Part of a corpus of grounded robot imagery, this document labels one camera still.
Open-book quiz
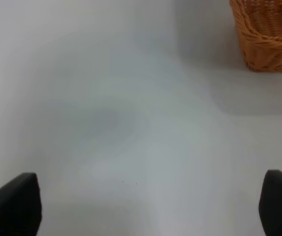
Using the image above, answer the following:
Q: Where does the orange woven wicker basket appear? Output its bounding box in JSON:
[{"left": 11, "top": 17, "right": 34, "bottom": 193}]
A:
[{"left": 229, "top": 0, "right": 282, "bottom": 72}]

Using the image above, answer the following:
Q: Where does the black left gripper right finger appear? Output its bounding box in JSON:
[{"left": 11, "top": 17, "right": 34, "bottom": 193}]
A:
[{"left": 258, "top": 170, "right": 282, "bottom": 236}]

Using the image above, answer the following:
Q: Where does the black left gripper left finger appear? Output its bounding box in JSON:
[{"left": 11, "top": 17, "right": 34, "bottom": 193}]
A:
[{"left": 0, "top": 173, "right": 42, "bottom": 236}]

